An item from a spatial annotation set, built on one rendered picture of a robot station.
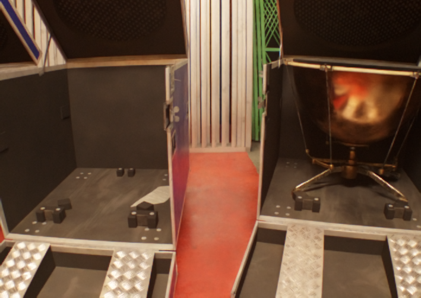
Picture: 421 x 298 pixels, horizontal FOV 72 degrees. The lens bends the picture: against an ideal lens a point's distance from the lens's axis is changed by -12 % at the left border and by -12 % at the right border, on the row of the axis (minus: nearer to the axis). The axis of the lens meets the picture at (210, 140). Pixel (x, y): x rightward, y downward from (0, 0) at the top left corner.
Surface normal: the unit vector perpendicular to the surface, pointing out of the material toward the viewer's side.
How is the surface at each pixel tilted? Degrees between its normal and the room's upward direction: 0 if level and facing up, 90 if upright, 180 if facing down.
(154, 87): 90
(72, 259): 92
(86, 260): 92
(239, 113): 87
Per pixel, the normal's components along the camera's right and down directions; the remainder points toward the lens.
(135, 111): 0.00, 0.28
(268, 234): -0.29, 0.29
